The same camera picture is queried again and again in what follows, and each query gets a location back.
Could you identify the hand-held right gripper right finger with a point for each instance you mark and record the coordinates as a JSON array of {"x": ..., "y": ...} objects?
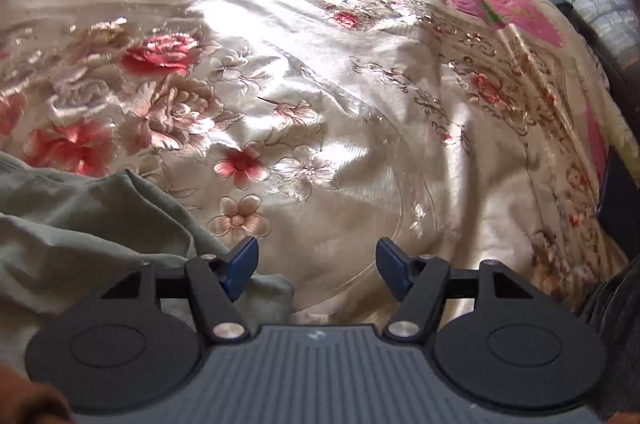
[{"x": 392, "y": 269}]

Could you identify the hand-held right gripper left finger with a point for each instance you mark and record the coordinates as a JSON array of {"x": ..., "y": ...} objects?
[{"x": 240, "y": 269}]

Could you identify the grey-green pants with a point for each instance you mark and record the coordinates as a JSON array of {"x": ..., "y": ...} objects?
[{"x": 75, "y": 229}]

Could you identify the person's right forearm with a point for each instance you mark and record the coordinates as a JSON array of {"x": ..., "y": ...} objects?
[{"x": 30, "y": 396}]

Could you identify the floral satin bedspread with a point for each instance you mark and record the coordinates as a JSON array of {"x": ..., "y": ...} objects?
[{"x": 350, "y": 103}]

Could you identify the dark grey knit cloth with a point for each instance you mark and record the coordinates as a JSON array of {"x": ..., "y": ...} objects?
[{"x": 617, "y": 344}]

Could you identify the dark wooden headboard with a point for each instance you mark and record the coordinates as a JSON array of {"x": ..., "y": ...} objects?
[{"x": 605, "y": 3}]

